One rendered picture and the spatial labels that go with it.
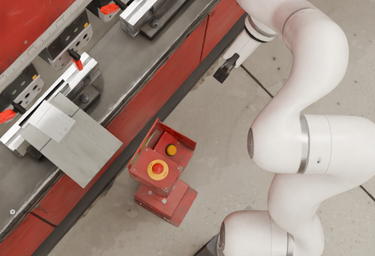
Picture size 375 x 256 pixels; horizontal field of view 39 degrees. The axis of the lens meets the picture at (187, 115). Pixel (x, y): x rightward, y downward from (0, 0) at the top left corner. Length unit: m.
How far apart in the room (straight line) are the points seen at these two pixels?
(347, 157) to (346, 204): 1.89
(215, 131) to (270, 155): 1.86
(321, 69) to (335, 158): 0.14
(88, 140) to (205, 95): 1.21
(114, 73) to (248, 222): 0.86
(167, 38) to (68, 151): 0.55
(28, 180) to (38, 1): 0.72
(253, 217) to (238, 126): 1.56
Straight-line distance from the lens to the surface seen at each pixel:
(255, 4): 1.12
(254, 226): 1.18
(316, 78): 0.86
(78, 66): 1.52
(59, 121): 1.68
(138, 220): 2.60
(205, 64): 2.77
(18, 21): 1.23
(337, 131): 0.87
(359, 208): 2.78
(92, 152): 1.64
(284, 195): 1.00
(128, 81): 1.83
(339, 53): 0.87
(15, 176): 1.80
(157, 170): 1.81
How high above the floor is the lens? 2.58
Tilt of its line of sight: 72 degrees down
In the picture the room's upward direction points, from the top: 10 degrees clockwise
